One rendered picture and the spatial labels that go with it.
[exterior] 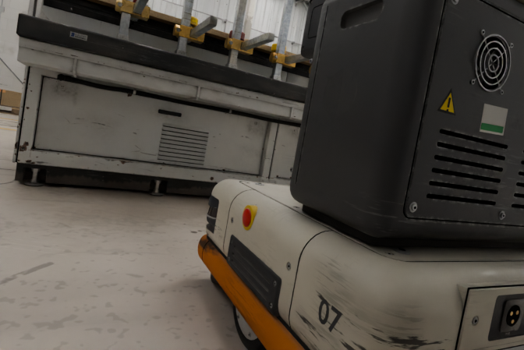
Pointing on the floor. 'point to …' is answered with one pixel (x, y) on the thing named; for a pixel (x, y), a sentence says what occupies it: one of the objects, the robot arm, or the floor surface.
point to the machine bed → (145, 121)
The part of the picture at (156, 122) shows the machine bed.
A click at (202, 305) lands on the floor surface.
